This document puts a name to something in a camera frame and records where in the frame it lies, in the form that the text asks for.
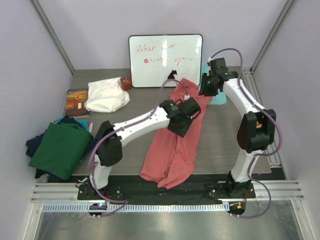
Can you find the teal t shirt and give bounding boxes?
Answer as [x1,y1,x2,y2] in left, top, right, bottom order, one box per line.
[54,116,93,133]

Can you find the green t shirt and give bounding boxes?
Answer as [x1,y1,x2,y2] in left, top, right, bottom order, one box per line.
[28,123,92,180]

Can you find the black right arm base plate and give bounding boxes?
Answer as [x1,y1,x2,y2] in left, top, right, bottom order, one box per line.
[205,180,256,200]

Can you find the white dry erase board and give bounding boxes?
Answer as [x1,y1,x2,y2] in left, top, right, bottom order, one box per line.
[128,34,203,88]

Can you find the white mug orange inside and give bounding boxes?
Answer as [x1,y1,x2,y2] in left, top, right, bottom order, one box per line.
[256,121,263,129]

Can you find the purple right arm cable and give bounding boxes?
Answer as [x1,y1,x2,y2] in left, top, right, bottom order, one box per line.
[211,47,285,220]

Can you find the orange cover book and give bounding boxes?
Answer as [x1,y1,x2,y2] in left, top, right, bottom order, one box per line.
[65,88,89,118]

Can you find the aluminium right corner post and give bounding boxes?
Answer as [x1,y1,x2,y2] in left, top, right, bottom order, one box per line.
[250,0,297,73]

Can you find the metal wire board stand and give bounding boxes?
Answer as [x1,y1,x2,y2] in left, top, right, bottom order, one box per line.
[167,70,178,80]

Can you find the white perforated cable rail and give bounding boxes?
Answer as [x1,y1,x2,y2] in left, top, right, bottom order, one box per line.
[42,202,230,213]

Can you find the white t shirt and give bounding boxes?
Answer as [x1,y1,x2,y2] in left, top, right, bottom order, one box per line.
[86,77,130,113]

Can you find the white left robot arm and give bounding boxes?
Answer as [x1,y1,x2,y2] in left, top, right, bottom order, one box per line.
[88,96,201,200]

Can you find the teal cutting board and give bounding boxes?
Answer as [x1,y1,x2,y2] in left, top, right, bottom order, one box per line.
[201,65,227,106]

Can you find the aluminium corner post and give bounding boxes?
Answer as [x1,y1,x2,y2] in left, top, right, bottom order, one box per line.
[29,0,75,75]
[250,0,297,73]

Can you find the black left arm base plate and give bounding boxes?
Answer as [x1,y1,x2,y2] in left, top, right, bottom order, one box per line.
[75,181,125,201]

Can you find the red t shirt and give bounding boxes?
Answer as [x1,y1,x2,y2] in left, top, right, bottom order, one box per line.
[139,78,212,189]

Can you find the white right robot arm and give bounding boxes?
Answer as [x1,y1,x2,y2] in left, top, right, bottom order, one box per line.
[199,58,276,198]

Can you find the aluminium left corner post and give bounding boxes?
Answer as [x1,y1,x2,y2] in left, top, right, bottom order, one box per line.
[29,0,75,75]

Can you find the red brown eraser block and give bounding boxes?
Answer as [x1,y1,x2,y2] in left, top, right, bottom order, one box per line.
[120,77,132,91]

